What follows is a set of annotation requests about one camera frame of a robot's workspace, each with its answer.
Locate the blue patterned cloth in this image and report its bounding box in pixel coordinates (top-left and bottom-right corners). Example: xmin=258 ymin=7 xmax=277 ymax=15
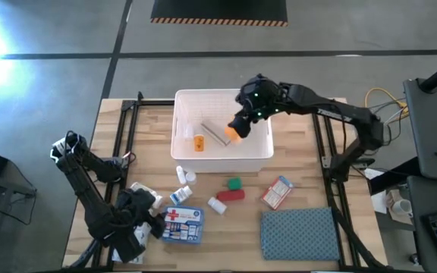
xmin=259 ymin=206 xmax=341 ymax=262

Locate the white perforated plastic basket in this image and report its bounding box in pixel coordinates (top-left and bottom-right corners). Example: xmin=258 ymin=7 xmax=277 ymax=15
xmin=170 ymin=88 xmax=275 ymax=174

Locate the blue first aid kit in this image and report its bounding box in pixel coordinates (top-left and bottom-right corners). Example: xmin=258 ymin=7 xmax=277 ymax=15
xmin=160 ymin=206 xmax=206 ymax=246

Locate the white wrapped packet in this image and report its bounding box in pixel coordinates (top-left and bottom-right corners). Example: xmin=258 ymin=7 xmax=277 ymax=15
xmin=130 ymin=181 xmax=165 ymax=210

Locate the small orange labelled pill bottle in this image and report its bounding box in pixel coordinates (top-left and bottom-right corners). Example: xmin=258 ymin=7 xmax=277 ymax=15
xmin=193 ymin=133 xmax=206 ymax=153

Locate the white paper sheet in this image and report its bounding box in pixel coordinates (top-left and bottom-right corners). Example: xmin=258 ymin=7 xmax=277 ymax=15
xmin=363 ymin=168 xmax=388 ymax=215

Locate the yellow cable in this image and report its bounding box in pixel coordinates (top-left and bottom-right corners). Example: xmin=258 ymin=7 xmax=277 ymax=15
xmin=363 ymin=86 xmax=410 ymax=119

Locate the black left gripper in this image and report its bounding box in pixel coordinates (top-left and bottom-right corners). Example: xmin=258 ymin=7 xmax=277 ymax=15
xmin=114 ymin=188 xmax=166 ymax=240

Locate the black hazard-striped floor mat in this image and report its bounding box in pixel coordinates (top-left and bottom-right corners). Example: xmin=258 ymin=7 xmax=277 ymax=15
xmin=149 ymin=0 xmax=289 ymax=27

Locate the white ribbed bottle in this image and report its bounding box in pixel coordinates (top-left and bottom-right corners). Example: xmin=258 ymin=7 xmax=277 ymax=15
xmin=183 ymin=121 xmax=195 ymax=142

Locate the slim white bottle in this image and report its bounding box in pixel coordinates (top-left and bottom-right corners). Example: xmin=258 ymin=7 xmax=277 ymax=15
xmin=175 ymin=165 xmax=187 ymax=186

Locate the dark grey desk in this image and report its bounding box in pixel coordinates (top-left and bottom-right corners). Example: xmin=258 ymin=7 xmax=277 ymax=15
xmin=403 ymin=77 xmax=437 ymax=184
xmin=407 ymin=174 xmax=437 ymax=273

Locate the long grey box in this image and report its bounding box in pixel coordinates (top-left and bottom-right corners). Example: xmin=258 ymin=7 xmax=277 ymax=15
xmin=200 ymin=119 xmax=231 ymax=147

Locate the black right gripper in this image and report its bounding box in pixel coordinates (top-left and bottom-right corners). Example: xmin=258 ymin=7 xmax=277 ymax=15
xmin=228 ymin=74 xmax=282 ymax=139

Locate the red bandage roll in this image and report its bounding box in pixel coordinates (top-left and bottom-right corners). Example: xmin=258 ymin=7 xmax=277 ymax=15
xmin=215 ymin=189 xmax=246 ymax=203

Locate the red white medicine box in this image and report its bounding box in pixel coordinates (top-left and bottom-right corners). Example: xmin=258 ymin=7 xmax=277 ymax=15
xmin=260 ymin=174 xmax=294 ymax=212

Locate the black metal frame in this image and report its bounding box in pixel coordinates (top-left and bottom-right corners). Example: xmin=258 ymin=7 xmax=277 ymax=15
xmin=62 ymin=89 xmax=388 ymax=272

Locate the white mug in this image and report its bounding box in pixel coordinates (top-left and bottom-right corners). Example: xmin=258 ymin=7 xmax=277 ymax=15
xmin=391 ymin=198 xmax=413 ymax=220

